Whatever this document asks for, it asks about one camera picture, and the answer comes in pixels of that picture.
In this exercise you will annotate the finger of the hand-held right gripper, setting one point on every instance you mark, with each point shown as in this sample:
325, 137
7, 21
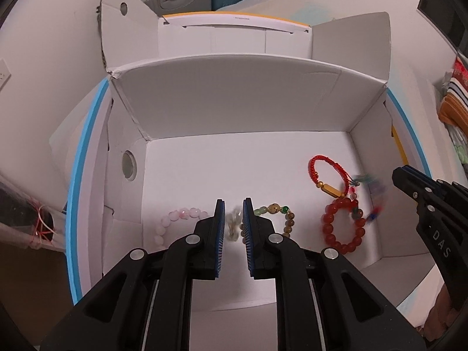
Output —
437, 182
406, 182

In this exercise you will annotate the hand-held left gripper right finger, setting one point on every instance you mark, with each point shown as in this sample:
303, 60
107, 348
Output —
248, 234

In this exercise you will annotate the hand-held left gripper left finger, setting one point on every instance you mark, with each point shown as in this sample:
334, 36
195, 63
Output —
219, 234

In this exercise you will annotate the white cardboard box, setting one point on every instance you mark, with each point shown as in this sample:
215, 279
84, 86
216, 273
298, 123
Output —
237, 98

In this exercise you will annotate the person's right hand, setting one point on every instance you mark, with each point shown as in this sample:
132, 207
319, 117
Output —
442, 318

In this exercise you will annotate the floral quilt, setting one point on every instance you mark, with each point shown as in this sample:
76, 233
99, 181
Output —
461, 144

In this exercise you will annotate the stack of folded cloths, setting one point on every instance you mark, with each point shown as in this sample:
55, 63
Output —
455, 95

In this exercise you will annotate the dark window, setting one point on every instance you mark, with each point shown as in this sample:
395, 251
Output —
444, 11

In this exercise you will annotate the white wall socket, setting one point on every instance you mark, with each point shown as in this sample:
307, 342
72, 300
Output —
3, 75

